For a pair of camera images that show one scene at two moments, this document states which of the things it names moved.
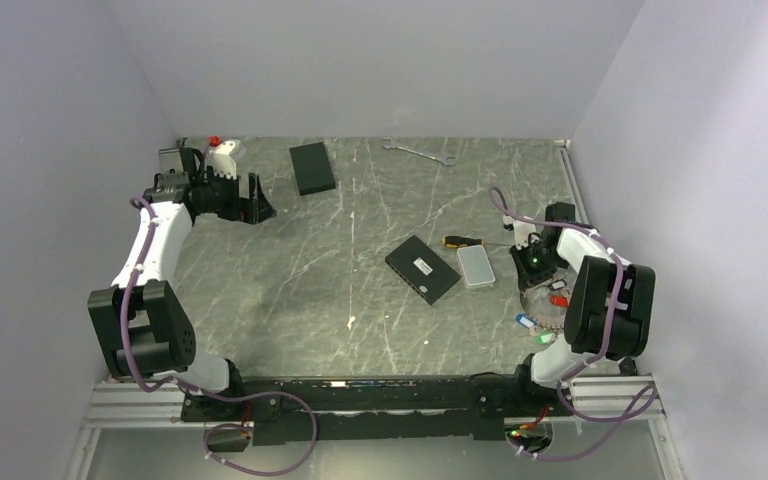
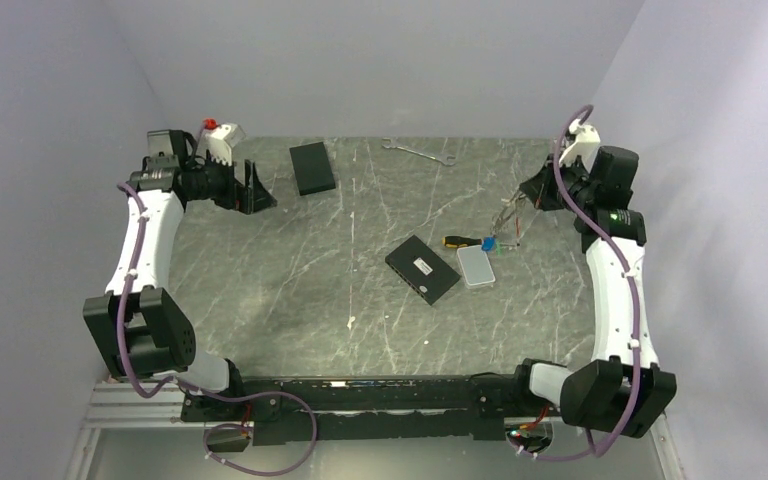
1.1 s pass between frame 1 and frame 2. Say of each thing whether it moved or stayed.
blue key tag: moved
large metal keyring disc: moved
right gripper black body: moved
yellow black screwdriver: stayed
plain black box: stayed
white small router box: stayed
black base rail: stayed
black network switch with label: stayed
